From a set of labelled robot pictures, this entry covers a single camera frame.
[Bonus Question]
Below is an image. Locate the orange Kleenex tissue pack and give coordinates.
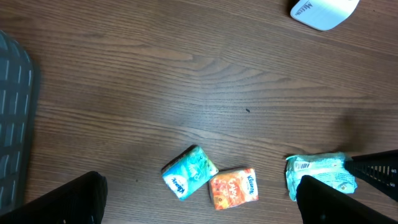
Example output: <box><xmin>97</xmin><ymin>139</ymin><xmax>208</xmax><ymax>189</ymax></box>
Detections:
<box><xmin>209</xmin><ymin>168</ymin><xmax>259</xmax><ymax>210</ymax></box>

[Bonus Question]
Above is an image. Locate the blue-green tissue pack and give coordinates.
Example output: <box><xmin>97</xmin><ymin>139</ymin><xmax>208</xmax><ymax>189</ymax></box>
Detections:
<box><xmin>161</xmin><ymin>145</ymin><xmax>219</xmax><ymax>201</ymax></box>

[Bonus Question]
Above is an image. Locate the teal wet wipes pack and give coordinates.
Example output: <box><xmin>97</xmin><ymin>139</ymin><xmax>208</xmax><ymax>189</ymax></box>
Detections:
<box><xmin>285</xmin><ymin>152</ymin><xmax>358</xmax><ymax>202</ymax></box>

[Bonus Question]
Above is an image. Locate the dark grey plastic basket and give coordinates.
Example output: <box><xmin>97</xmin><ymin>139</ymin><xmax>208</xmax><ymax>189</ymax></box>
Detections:
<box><xmin>1</xmin><ymin>31</ymin><xmax>35</xmax><ymax>215</ymax></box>

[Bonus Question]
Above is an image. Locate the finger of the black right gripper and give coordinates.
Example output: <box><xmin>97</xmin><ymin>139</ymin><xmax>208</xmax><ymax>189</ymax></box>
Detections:
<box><xmin>344</xmin><ymin>150</ymin><xmax>398</xmax><ymax>201</ymax></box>

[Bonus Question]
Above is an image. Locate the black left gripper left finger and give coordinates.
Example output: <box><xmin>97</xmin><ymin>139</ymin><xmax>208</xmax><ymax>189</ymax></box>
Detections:
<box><xmin>1</xmin><ymin>171</ymin><xmax>108</xmax><ymax>224</ymax></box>

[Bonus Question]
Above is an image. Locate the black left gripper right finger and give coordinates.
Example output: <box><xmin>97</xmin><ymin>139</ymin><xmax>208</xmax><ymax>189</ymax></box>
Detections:
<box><xmin>296</xmin><ymin>175</ymin><xmax>397</xmax><ymax>224</ymax></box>

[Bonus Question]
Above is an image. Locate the white barcode scanner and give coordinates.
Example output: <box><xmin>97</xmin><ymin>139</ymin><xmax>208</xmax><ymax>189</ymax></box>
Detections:
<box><xmin>290</xmin><ymin>0</ymin><xmax>359</xmax><ymax>31</ymax></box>

